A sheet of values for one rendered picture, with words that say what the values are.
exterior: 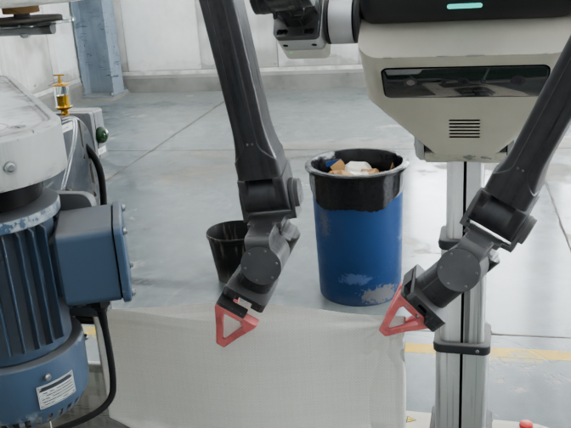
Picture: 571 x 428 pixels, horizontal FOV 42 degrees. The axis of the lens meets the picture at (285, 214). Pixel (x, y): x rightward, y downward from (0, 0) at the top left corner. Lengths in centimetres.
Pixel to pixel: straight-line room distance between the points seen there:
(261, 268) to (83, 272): 28
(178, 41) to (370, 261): 665
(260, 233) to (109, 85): 889
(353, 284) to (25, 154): 277
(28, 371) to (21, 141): 25
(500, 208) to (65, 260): 56
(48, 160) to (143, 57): 909
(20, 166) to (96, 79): 916
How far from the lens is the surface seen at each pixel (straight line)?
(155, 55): 980
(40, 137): 78
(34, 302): 84
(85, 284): 83
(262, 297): 110
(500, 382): 297
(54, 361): 86
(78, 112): 135
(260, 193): 104
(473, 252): 97
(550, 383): 299
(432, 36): 139
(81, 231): 82
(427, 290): 106
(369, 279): 343
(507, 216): 102
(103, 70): 985
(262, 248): 99
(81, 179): 130
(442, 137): 154
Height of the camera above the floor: 156
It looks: 19 degrees down
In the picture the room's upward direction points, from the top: 4 degrees counter-clockwise
